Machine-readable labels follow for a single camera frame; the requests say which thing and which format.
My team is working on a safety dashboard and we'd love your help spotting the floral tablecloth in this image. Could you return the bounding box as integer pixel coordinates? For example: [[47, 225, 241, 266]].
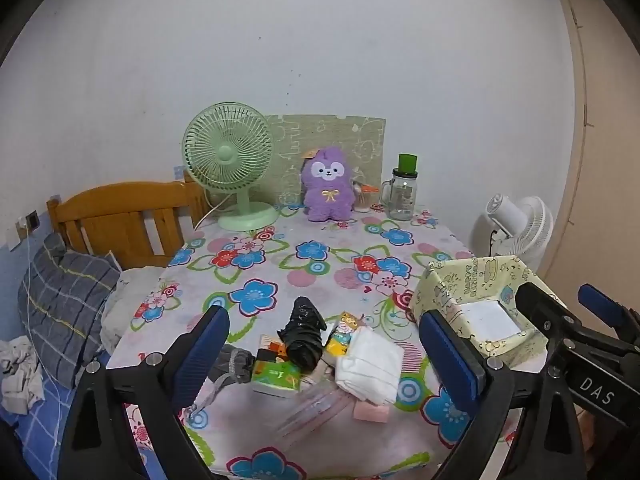
[[105, 204, 531, 480]]

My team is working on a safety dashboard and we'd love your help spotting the yellow cartoon tissue packet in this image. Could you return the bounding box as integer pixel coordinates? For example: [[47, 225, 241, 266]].
[[324, 311, 371, 358]]

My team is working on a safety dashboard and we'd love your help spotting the white cloth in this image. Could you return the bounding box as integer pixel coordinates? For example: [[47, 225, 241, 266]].
[[334, 327, 406, 406], [0, 336, 46, 415]]

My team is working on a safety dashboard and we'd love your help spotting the white charger cable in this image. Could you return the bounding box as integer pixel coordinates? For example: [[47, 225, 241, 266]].
[[20, 220, 68, 461]]

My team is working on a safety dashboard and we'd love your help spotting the pink cloth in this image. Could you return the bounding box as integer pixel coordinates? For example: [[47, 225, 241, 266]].
[[352, 400, 391, 423]]

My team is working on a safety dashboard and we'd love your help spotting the green patterned backing board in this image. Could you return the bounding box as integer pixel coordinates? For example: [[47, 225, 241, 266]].
[[264, 114, 387, 208]]

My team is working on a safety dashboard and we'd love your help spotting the grey strap pouch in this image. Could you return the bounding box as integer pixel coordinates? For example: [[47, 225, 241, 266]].
[[187, 344, 257, 423]]

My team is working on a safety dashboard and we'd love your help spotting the beige door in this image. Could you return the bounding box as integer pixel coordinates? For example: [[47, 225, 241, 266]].
[[542, 0, 640, 311]]

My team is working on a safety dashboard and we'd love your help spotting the yellow patterned fabric box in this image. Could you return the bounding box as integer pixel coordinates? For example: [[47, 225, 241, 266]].
[[409, 255, 571, 366]]

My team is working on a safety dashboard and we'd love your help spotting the clear plastic bag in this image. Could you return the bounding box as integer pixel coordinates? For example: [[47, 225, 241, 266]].
[[275, 375, 353, 438]]

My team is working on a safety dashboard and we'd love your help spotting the glass mug green lid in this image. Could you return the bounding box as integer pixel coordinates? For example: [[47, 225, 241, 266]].
[[381, 153, 419, 221]]

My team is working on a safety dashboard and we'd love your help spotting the white paper sheet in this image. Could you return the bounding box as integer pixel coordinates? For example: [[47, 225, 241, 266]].
[[457, 300, 523, 343]]

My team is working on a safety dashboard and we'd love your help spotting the white standing fan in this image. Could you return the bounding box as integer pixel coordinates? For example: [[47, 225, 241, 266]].
[[472, 192, 555, 273]]

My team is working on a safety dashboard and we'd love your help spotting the orange and black small item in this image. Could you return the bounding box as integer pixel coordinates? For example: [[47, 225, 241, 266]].
[[256, 341, 291, 363]]

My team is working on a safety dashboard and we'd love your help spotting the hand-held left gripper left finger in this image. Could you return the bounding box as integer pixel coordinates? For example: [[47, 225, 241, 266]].
[[59, 304, 231, 480]]

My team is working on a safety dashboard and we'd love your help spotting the cotton swab jar orange lid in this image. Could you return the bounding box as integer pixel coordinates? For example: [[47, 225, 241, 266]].
[[353, 180, 381, 212]]

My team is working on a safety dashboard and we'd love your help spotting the green desk fan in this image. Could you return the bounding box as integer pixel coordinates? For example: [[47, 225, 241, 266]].
[[182, 102, 280, 232]]

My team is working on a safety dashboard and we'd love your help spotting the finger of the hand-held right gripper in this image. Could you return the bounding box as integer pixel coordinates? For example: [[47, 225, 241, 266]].
[[515, 282, 581, 361], [577, 284, 640, 351]]

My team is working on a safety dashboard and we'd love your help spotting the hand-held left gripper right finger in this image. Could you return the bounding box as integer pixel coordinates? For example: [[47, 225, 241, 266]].
[[418, 309, 586, 480]]

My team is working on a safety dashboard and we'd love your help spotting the wooden bed headboard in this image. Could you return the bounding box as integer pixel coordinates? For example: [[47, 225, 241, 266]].
[[46, 170, 213, 268]]

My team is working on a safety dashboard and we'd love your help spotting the grey plaid pillow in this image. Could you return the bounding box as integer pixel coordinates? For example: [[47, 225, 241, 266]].
[[17, 232, 121, 388]]

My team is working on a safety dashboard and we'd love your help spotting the crumpled white cloth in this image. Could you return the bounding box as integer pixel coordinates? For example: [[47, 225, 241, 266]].
[[0, 336, 46, 415]]

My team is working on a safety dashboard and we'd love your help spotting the blue checked bed sheet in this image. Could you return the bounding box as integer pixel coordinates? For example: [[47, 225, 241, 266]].
[[0, 350, 111, 480]]

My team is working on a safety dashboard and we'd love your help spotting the green tissue packet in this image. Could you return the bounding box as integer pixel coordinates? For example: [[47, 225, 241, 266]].
[[251, 360, 303, 400]]

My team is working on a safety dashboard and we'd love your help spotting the purple plush toy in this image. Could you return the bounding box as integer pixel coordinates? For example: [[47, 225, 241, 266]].
[[300, 146, 357, 223]]

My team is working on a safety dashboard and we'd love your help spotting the white fan cable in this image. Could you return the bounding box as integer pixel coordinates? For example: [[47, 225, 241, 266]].
[[192, 195, 226, 231]]

